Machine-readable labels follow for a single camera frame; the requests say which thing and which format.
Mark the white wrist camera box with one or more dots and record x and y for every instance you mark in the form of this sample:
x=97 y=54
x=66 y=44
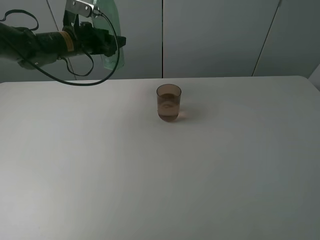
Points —
x=79 y=7

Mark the green transparent plastic bottle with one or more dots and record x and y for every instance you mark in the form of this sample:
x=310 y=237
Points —
x=109 y=8

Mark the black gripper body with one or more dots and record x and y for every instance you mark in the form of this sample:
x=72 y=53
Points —
x=85 y=39

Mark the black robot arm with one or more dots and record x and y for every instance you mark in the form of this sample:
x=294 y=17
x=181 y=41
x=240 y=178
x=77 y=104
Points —
x=29 y=49

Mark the pink translucent plastic cup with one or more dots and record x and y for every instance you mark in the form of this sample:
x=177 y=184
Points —
x=168 y=102

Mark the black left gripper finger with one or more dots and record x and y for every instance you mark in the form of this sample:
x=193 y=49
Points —
x=112 y=44

